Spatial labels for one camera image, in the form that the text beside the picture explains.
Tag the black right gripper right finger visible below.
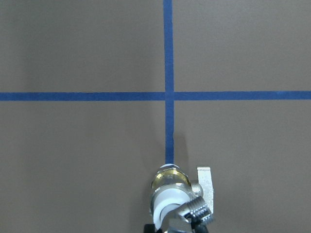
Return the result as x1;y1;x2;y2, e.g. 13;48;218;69
194;221;209;233

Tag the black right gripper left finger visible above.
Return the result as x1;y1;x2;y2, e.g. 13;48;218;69
143;224;156;233

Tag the small metal pipe fitting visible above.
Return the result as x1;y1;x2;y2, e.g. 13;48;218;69
160;197;213;233

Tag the white PPR brass valve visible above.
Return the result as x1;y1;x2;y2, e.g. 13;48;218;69
150;164;214;233

